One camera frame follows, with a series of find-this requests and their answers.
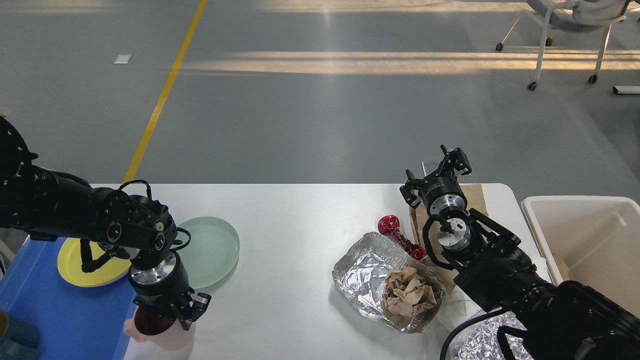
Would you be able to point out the red shiny wrapper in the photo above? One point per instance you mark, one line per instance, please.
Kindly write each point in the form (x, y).
(389, 226)

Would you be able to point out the aluminium foil tray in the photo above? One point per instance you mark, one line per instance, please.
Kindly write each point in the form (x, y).
(361, 276)

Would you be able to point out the white bar on floor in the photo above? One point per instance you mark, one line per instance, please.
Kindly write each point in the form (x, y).
(626, 89)

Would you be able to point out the crumpled foil tray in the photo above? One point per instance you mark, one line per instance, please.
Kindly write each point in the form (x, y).
(480, 341)

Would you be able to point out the teal cup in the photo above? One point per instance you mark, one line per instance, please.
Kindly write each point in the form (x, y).
(18, 340)

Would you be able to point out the white plastic bin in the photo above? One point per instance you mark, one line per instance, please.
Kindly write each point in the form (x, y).
(594, 240)

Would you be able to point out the blue plastic tray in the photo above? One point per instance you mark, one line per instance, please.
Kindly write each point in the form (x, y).
(74, 323)

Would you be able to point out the mint green plate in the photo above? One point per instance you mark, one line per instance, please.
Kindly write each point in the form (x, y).
(213, 250)

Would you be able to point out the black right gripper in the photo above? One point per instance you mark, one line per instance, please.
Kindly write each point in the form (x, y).
(441, 194)

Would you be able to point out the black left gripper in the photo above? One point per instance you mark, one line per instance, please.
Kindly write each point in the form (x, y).
(163, 294)

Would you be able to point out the white rolling chair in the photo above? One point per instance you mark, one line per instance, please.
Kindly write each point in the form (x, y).
(572, 16)

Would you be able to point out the yellow plate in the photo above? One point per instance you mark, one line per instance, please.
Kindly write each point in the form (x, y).
(69, 266)

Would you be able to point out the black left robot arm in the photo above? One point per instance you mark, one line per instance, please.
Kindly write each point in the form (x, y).
(109, 223)

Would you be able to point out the pink mug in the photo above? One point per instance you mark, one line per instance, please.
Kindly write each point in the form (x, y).
(173, 339)

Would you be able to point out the white floor tag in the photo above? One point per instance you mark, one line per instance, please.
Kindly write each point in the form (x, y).
(123, 59)

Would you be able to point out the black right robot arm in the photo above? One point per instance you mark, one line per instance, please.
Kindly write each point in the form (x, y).
(569, 321)

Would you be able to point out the crumpled brown paper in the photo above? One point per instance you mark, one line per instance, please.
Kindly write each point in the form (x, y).
(406, 293)

